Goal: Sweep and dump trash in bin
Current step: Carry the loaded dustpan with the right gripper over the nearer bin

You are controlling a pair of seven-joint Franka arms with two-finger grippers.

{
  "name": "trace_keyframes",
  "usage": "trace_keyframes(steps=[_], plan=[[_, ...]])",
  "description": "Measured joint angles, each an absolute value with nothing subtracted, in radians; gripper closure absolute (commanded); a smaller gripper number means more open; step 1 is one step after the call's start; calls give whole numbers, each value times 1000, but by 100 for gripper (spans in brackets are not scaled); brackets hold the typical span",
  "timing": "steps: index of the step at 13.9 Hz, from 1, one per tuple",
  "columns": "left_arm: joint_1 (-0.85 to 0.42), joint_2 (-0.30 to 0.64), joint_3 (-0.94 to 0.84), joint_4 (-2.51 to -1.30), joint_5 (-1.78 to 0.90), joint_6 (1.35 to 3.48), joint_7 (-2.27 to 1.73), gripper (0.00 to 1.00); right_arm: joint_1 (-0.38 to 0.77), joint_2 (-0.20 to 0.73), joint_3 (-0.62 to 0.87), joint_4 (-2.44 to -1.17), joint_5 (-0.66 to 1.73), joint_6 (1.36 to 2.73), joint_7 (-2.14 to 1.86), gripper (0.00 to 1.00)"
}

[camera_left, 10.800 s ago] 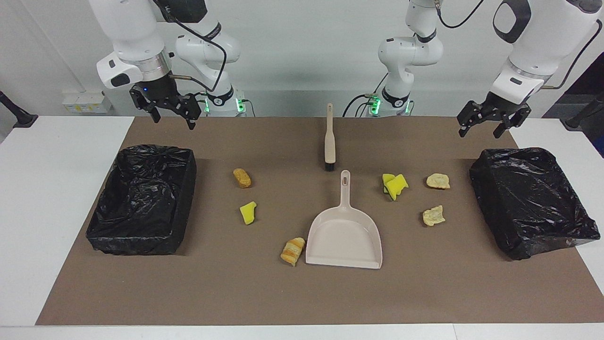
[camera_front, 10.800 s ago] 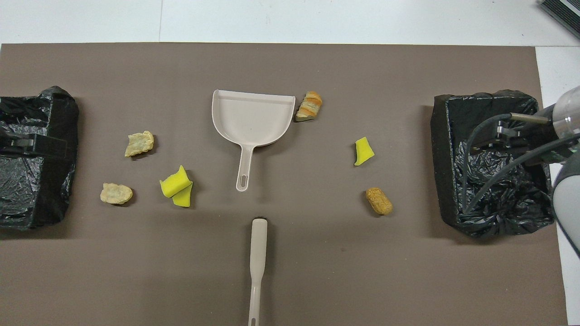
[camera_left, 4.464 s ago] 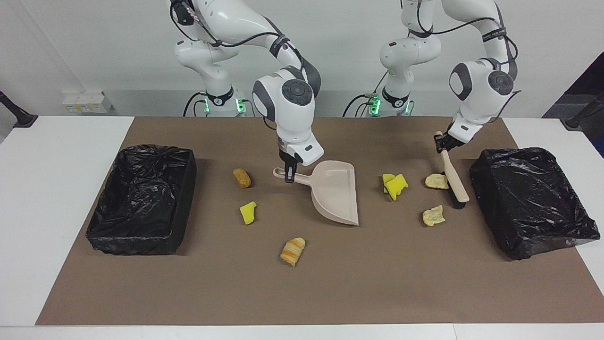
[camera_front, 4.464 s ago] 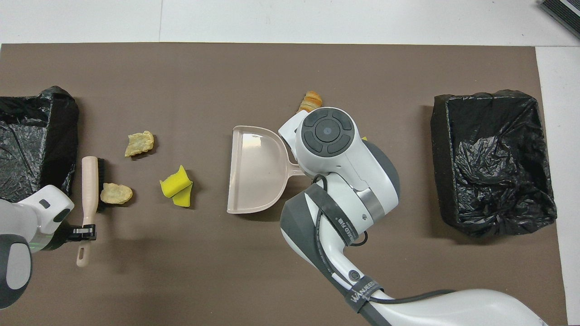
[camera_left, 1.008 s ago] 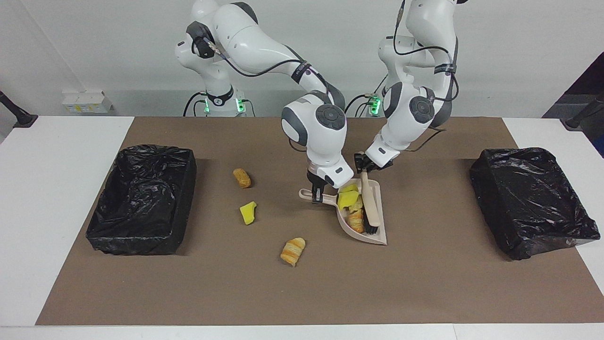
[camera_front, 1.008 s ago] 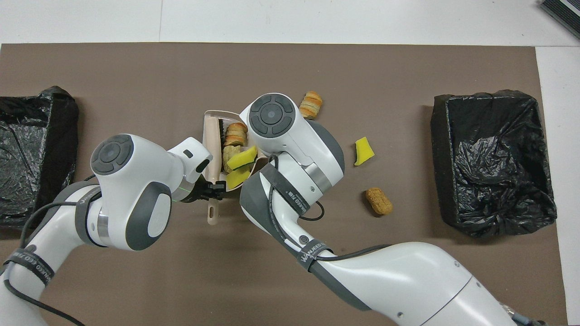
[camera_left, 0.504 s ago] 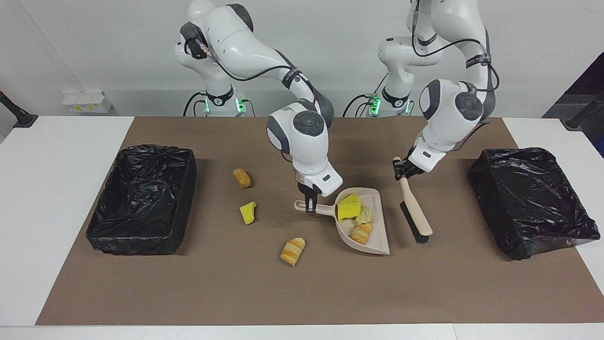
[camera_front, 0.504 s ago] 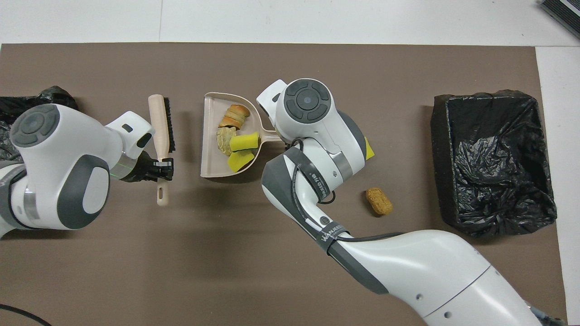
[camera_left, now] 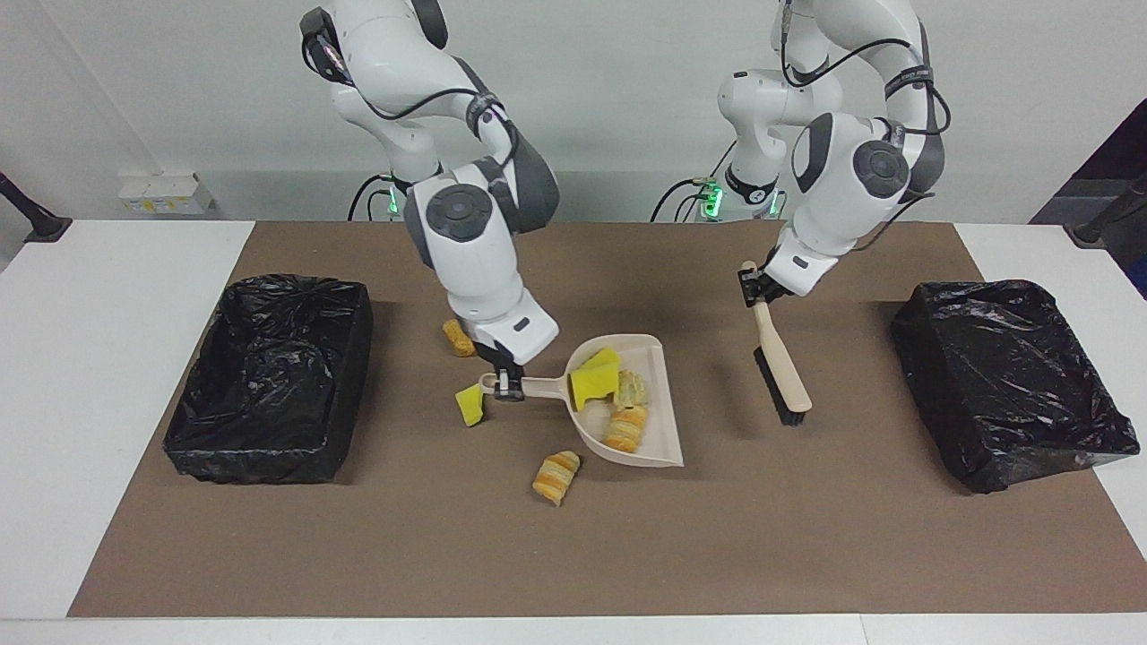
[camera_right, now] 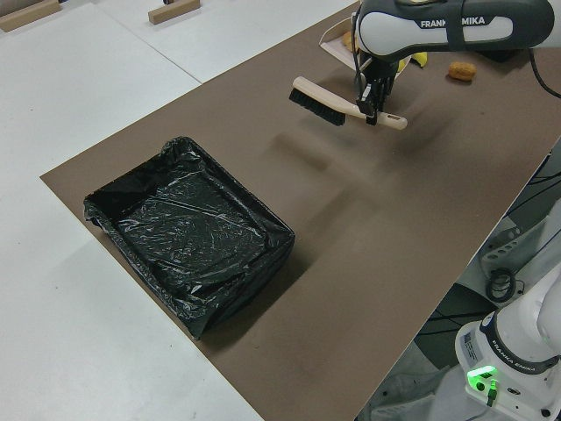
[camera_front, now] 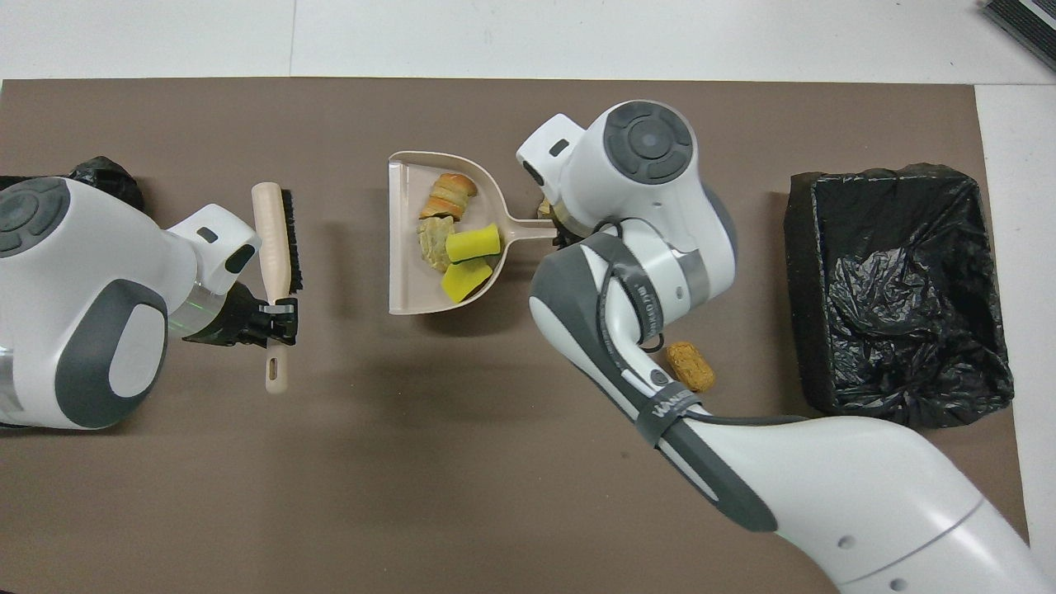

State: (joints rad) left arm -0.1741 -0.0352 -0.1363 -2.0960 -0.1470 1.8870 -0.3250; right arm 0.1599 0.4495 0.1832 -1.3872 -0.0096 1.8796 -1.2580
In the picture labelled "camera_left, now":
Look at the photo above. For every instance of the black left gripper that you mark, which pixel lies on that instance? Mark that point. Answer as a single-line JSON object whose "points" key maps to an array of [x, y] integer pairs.
{"points": [[776, 287]]}

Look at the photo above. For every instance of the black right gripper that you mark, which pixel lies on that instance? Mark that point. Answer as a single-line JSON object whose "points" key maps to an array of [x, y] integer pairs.
{"points": [[504, 363]]}

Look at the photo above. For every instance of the yellow sponge piece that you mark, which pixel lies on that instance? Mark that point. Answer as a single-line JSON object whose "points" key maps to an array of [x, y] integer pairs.
{"points": [[605, 358], [470, 408], [591, 387]]}

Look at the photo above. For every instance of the brown toy croquette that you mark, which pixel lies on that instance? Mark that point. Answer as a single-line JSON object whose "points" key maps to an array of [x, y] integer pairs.
{"points": [[458, 343]]}

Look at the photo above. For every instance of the beige hand brush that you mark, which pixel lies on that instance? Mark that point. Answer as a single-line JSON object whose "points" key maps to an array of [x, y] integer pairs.
{"points": [[784, 376]]}

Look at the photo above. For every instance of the toy croissant bread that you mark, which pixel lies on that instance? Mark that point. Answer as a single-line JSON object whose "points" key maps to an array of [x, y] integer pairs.
{"points": [[632, 388], [556, 477], [625, 429]]}

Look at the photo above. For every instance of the beige plastic dustpan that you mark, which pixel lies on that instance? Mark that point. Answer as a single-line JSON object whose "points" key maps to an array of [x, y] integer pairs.
{"points": [[663, 421]]}

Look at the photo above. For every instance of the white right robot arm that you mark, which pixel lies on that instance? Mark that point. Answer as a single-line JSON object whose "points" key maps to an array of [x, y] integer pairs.
{"points": [[466, 260]]}

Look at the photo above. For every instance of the black bag-lined bin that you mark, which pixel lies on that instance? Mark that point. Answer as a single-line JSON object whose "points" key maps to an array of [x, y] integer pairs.
{"points": [[1004, 376], [269, 376]]}

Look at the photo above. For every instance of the brown table mat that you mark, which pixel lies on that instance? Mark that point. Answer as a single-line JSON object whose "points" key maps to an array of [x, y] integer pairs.
{"points": [[538, 555]]}

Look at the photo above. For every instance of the black stand foot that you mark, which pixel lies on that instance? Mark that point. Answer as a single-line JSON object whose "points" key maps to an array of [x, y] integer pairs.
{"points": [[40, 224], [1102, 224]]}

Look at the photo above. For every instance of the dark background panel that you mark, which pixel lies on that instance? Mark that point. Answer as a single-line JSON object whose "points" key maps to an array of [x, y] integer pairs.
{"points": [[1111, 152]]}

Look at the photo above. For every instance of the white wall socket box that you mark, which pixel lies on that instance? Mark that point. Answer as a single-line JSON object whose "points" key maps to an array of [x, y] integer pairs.
{"points": [[166, 195]]}

